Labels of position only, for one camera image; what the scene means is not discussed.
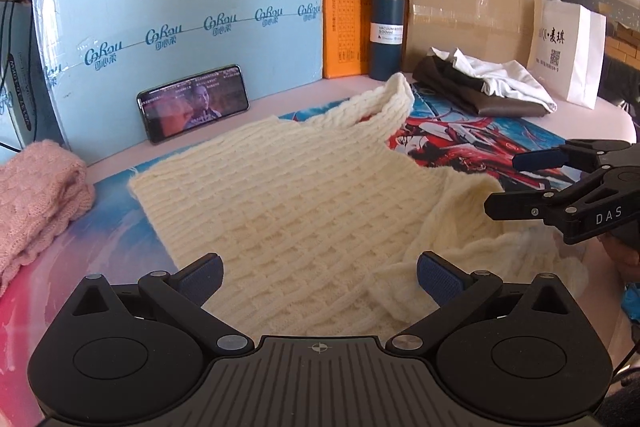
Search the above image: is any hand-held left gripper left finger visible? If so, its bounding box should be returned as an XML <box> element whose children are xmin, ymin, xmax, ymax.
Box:
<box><xmin>62</xmin><ymin>253</ymin><xmax>256</xmax><ymax>356</ymax></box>

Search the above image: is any small light blue box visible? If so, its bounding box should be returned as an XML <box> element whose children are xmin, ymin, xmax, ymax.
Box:
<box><xmin>0</xmin><ymin>1</ymin><xmax>68</xmax><ymax>162</ymax></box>

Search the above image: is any stack of cardboard boxes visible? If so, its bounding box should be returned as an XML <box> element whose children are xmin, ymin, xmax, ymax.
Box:
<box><xmin>602</xmin><ymin>21</ymin><xmax>640</xmax><ymax>68</ymax></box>

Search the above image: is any person's right hand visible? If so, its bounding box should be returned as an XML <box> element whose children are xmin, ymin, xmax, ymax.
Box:
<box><xmin>600</xmin><ymin>232</ymin><xmax>640</xmax><ymax>284</ymax></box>

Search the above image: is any black chair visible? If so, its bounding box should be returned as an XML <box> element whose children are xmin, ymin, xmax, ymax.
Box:
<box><xmin>600</xmin><ymin>57</ymin><xmax>640</xmax><ymax>108</ymax></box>

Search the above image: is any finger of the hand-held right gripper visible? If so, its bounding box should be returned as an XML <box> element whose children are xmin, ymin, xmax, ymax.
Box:
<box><xmin>512</xmin><ymin>141</ymin><xmax>603</xmax><ymax>170</ymax></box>
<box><xmin>484</xmin><ymin>189</ymin><xmax>563</xmax><ymax>221</ymax></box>

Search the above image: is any black smartphone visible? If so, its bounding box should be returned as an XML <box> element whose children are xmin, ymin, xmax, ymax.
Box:
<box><xmin>136</xmin><ymin>64</ymin><xmax>250</xmax><ymax>144</ymax></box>

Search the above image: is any black cloth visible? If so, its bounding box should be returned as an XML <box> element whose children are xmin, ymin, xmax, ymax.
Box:
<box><xmin>432</xmin><ymin>57</ymin><xmax>486</xmax><ymax>95</ymax></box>

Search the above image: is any cream knitted sweater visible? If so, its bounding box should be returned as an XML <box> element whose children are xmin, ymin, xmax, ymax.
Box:
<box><xmin>127</xmin><ymin>72</ymin><xmax>591</xmax><ymax>338</ymax></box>

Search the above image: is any printed table mat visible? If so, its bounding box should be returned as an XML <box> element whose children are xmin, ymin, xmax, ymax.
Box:
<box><xmin>0</xmin><ymin>79</ymin><xmax>591</xmax><ymax>358</ymax></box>

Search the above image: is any dark blue vacuum bottle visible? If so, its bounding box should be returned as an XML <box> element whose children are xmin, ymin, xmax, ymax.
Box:
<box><xmin>357</xmin><ymin>0</ymin><xmax>406</xmax><ymax>82</ymax></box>

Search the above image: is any white paper bag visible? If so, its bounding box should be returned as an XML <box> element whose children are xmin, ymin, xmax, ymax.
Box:
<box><xmin>526</xmin><ymin>0</ymin><xmax>607</xmax><ymax>109</ymax></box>

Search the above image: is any brown cardboard box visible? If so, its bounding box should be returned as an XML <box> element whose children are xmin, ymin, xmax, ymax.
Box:
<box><xmin>402</xmin><ymin>0</ymin><xmax>543</xmax><ymax>70</ymax></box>

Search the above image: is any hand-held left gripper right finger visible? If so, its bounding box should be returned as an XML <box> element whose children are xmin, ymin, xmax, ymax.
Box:
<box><xmin>385</xmin><ymin>251</ymin><xmax>576</xmax><ymax>356</ymax></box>

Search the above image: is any dark brown cloth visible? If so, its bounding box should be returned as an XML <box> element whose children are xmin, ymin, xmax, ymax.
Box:
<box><xmin>412</xmin><ymin>56</ymin><xmax>548</xmax><ymax>118</ymax></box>

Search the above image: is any pink knitted sweater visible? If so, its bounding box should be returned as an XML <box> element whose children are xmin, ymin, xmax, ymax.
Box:
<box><xmin>0</xmin><ymin>139</ymin><xmax>96</xmax><ymax>298</ymax></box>

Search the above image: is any blue cloth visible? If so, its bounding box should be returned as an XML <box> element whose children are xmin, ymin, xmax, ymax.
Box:
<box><xmin>621</xmin><ymin>284</ymin><xmax>640</xmax><ymax>324</ymax></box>

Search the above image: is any white cloth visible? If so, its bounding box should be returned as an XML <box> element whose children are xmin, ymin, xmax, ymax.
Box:
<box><xmin>427</xmin><ymin>47</ymin><xmax>558</xmax><ymax>114</ymax></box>

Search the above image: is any orange cardboard box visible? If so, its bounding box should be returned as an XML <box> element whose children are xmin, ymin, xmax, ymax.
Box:
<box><xmin>319</xmin><ymin>0</ymin><xmax>408</xmax><ymax>80</ymax></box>

